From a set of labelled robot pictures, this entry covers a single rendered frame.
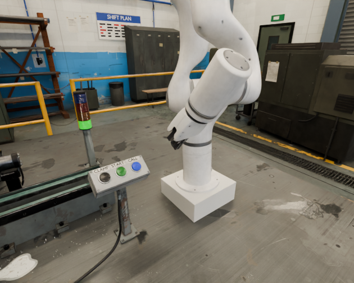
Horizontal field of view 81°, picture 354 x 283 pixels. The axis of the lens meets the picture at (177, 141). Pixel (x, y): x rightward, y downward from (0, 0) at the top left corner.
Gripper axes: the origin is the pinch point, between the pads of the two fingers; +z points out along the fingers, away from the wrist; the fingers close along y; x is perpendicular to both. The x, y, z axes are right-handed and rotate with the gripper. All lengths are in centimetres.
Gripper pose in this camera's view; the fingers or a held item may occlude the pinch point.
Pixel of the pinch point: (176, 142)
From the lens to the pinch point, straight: 65.5
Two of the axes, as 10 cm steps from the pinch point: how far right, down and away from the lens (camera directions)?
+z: -3.8, 5.3, 7.6
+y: -7.9, 2.5, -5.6
